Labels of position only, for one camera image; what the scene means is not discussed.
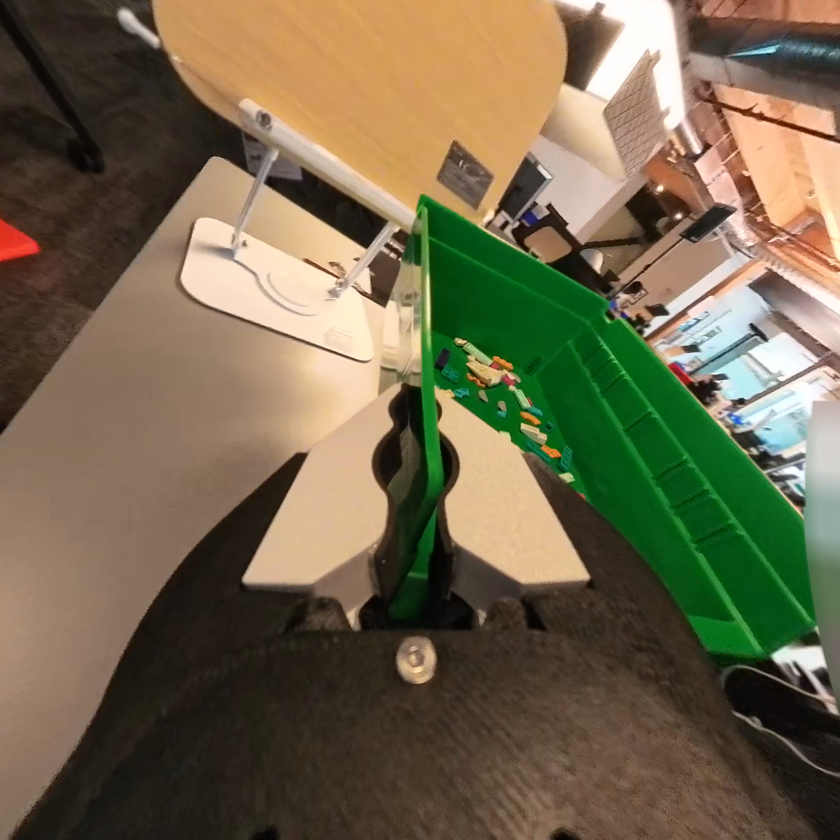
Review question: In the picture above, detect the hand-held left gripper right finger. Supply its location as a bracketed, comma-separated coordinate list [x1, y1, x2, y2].
[433, 402, 593, 627]

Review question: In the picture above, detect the white pegboard panel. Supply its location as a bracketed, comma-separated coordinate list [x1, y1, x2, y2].
[602, 49, 670, 177]

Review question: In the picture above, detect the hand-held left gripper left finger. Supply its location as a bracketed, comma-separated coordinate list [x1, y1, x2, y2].
[240, 382, 424, 627]

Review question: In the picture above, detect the black table leg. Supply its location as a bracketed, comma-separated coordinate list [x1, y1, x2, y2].
[0, 0, 106, 175]

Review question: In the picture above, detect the green plastic bin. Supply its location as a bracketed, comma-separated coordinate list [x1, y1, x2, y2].
[387, 193, 818, 660]

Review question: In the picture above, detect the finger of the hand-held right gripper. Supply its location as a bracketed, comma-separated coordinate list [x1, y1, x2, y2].
[804, 399, 840, 698]

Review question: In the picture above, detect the pile of loose lego pieces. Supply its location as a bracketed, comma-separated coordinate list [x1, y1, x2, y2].
[433, 336, 578, 483]

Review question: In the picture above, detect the wooden board stand white base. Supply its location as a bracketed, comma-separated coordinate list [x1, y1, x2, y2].
[117, 0, 568, 362]

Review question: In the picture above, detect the red triangular object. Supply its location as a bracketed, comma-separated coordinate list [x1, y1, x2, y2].
[0, 218, 40, 260]

